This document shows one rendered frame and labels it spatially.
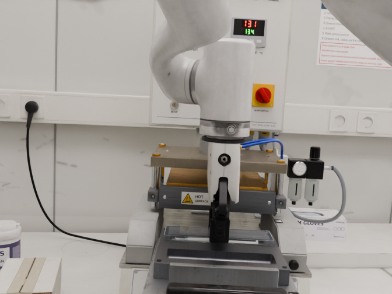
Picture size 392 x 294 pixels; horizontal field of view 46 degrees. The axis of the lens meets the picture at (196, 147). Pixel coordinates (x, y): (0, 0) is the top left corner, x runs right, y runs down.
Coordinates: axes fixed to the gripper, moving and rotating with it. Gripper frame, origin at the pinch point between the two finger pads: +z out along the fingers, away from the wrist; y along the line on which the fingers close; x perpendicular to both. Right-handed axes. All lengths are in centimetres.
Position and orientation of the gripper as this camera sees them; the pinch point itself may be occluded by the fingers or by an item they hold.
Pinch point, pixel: (218, 226)
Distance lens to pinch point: 80.4
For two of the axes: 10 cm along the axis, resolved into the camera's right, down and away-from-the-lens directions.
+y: 0.0, -1.4, 9.9
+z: -0.5, 9.9, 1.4
